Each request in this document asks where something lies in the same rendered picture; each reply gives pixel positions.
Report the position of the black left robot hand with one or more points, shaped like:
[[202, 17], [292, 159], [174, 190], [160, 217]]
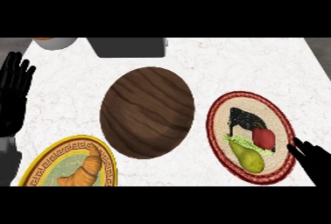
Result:
[[13, 96]]

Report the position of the golden croissant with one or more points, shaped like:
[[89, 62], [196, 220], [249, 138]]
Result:
[[86, 170]]

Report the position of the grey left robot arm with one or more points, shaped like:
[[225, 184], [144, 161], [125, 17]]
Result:
[[8, 160]]

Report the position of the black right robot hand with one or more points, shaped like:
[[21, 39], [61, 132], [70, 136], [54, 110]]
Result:
[[317, 163]]

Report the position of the dark grey appliance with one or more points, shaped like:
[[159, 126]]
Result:
[[129, 46]]

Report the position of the red-rimmed woven placemat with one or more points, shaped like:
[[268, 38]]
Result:
[[242, 105]]

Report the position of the brown wooden bowl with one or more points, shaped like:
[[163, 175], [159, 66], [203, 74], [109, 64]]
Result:
[[147, 113]]

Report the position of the yellow-rimmed patterned plate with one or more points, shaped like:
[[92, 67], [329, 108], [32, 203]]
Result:
[[48, 166]]

